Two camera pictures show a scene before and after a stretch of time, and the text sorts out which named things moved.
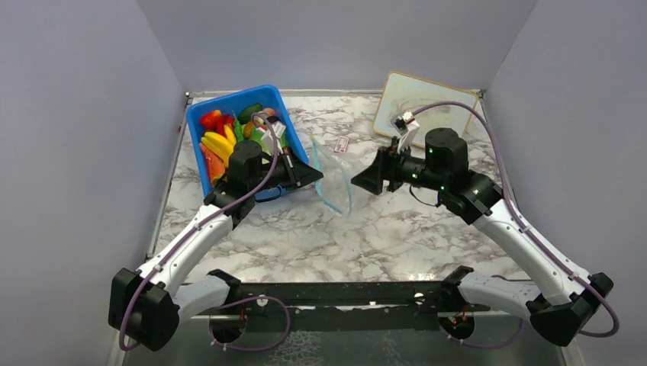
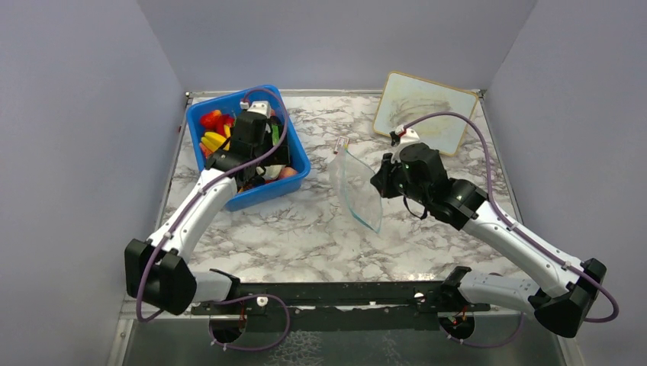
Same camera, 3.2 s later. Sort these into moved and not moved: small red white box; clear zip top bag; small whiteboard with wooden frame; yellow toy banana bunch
Moved: clear zip top bag
Not moved: small red white box; small whiteboard with wooden frame; yellow toy banana bunch
